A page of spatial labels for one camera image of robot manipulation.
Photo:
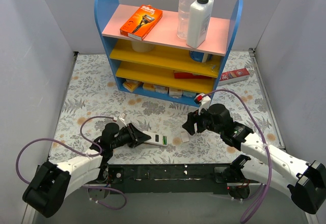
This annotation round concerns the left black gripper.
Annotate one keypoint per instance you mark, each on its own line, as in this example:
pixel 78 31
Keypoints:
pixel 131 135

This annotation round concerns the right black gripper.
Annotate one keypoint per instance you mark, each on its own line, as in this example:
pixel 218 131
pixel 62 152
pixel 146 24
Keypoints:
pixel 194 122

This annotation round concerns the white remote control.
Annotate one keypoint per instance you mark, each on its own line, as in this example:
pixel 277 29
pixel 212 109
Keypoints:
pixel 156 139

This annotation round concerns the white remote battery cover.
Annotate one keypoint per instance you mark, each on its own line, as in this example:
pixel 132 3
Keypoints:
pixel 184 137

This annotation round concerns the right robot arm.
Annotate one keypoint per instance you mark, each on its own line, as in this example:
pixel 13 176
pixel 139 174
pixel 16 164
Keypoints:
pixel 302 181

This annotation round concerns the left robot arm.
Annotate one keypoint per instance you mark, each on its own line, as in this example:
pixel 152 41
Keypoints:
pixel 52 183

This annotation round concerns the white blue small box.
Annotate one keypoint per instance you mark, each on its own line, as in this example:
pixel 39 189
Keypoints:
pixel 189 94

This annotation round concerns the white orange small box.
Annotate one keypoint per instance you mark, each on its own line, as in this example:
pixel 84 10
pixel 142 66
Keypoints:
pixel 175 93

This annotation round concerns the red flat box on shelf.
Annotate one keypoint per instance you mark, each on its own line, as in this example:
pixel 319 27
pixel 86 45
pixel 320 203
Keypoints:
pixel 186 75

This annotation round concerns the yellow and white small box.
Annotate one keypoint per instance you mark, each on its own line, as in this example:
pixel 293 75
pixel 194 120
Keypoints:
pixel 131 85

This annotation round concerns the red toothpaste box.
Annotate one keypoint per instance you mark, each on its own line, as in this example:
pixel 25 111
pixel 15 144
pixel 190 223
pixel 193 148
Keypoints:
pixel 233 76

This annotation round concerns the floral table mat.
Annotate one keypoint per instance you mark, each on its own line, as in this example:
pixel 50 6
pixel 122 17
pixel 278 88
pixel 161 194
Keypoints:
pixel 93 97

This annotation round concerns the blue and white tub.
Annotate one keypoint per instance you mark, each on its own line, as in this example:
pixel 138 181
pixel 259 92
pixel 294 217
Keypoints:
pixel 200 57

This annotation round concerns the blue shelf with coloured boards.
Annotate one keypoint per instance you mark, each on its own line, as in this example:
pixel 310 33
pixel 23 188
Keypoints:
pixel 170 53

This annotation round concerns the cream cylindrical container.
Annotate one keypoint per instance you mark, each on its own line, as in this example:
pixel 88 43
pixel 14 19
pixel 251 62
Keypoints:
pixel 141 47

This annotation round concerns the white bottle with black cap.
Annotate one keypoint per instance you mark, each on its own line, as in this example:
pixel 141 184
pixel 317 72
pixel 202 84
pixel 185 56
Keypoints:
pixel 199 18

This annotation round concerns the orange razor box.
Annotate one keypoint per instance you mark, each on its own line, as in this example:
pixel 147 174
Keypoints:
pixel 141 22

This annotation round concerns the clear plastic water bottle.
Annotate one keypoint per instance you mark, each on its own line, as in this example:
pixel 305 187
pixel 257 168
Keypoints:
pixel 183 18

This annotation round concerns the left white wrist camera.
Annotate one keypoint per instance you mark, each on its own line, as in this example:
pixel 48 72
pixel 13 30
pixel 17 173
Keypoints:
pixel 121 120

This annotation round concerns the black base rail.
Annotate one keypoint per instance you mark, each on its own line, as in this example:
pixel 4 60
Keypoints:
pixel 177 178

